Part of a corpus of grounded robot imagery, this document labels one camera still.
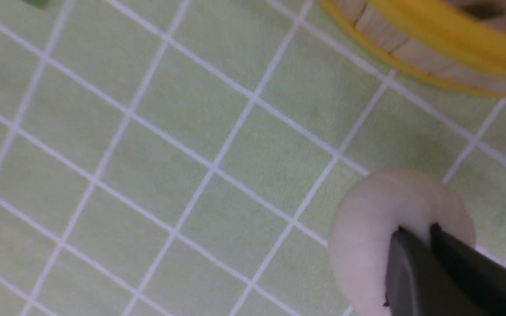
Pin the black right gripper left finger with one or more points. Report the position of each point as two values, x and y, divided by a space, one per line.
417 284

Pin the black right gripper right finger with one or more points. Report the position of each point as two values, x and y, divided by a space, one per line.
482 280

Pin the white bun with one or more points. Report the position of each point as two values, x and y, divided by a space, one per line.
371 211

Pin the bamboo steamer tray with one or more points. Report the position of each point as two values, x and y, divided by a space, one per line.
453 44

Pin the green checkered tablecloth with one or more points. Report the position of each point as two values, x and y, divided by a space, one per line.
185 157

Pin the green foam cube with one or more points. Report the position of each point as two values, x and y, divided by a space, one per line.
37 3

